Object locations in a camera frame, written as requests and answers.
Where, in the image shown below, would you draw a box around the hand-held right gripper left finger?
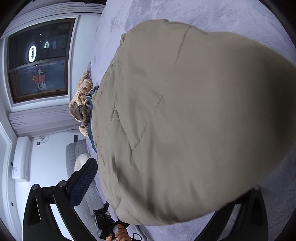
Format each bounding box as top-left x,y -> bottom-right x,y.
23,158 -> 99,241

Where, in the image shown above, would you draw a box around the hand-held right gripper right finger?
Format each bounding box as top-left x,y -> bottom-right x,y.
196,185 -> 270,241

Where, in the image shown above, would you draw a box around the beige puffer jacket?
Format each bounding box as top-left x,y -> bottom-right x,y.
89,19 -> 296,226

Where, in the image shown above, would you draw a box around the person's left hand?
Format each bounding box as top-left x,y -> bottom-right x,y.
105,224 -> 130,241

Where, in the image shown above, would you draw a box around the round white pillow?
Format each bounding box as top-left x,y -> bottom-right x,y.
74,154 -> 90,172

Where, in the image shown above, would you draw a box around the grey quilted headboard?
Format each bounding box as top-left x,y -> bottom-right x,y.
66,139 -> 109,232

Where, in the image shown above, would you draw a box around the folded blue jeans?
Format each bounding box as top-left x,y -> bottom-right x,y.
87,86 -> 100,153

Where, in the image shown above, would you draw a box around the white air conditioner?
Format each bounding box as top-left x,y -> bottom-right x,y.
11,137 -> 31,181

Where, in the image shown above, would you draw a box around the brown plush toy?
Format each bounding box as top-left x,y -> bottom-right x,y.
69,102 -> 91,128

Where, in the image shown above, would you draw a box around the dark window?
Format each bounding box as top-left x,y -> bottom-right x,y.
6,17 -> 77,103

